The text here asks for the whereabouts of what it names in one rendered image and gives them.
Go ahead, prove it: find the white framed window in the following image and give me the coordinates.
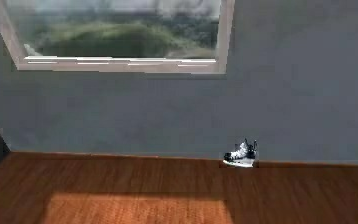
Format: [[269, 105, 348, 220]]
[[0, 0, 236, 75]]

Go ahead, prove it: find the black and white shoe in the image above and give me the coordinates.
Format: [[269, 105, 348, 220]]
[[222, 138, 259, 169]]

